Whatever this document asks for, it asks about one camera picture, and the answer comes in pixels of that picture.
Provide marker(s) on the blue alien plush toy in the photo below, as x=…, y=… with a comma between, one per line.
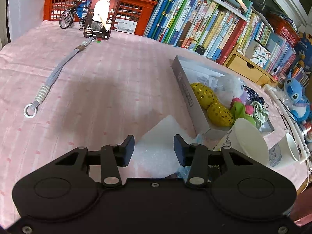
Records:
x=296, y=95

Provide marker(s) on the red plastic basket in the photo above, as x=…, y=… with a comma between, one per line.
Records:
x=284, y=28

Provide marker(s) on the row of colourful picture books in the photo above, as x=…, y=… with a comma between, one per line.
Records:
x=195, y=22

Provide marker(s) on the green pink fabric scrunchies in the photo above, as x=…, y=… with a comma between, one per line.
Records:
x=240, y=108

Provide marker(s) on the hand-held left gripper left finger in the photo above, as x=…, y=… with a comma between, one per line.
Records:
x=128, y=150

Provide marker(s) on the navy blue patterned scrunchie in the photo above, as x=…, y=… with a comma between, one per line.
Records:
x=254, y=95

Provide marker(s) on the miniature toy bicycle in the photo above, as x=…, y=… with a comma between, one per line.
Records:
x=70, y=14

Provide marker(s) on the red plastic crate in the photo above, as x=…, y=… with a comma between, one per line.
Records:
x=136, y=12

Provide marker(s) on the smartphone with lit screen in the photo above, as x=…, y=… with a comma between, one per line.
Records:
x=102, y=12

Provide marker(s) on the white fluffy plush toy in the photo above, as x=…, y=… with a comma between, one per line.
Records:
x=228, y=87

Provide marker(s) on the yellow sequin plush ball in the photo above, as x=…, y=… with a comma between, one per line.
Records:
x=220, y=114
x=203, y=95

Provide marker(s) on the white pencil-print box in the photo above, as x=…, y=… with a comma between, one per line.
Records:
x=259, y=53

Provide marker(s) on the wooden drawer organizer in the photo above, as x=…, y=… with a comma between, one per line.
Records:
x=246, y=65

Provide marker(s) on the white foam sheet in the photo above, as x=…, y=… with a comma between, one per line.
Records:
x=158, y=141

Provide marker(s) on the paper cup with line drawing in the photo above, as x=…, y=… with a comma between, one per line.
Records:
x=248, y=139

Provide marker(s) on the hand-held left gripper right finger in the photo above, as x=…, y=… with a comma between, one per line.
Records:
x=179, y=151

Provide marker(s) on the row of blue-spined books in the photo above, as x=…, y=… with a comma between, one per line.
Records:
x=282, y=56

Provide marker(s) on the row of green-spined books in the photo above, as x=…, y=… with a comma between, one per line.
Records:
x=258, y=29

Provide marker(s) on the grey cardboard box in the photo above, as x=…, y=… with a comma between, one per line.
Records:
x=187, y=90

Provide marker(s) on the tan flat book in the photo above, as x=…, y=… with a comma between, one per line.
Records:
x=240, y=1

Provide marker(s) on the paper cup with cat drawing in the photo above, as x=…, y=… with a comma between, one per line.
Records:
x=280, y=151

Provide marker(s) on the blue cartoon poster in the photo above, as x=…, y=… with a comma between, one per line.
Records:
x=306, y=43

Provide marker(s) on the white green-dotted scrunchie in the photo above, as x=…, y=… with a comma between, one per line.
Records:
x=259, y=113

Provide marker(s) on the small black gadget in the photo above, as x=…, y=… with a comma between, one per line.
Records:
x=201, y=50

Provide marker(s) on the white bent tube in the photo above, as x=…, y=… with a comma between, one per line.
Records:
x=270, y=90

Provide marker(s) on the pink tablecloth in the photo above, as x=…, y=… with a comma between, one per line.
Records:
x=109, y=78

